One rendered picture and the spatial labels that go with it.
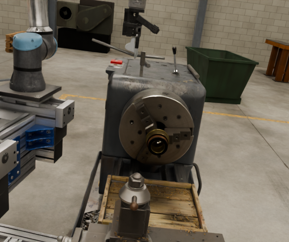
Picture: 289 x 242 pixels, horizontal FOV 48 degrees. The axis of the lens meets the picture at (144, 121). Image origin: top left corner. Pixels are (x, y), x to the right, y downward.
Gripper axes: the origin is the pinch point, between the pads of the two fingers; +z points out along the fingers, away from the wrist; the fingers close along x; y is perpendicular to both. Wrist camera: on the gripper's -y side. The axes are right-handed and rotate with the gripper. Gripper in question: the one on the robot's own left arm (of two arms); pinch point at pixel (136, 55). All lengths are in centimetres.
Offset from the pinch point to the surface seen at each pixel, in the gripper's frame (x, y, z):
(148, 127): 31.3, -7.7, 22.3
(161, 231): 72, -13, 38
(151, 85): 6.5, -8.1, 11.5
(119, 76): 3.8, 6.5, 9.6
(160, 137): 37.1, -12.4, 23.2
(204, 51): -533, -135, 57
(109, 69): -6.5, 12.4, 9.2
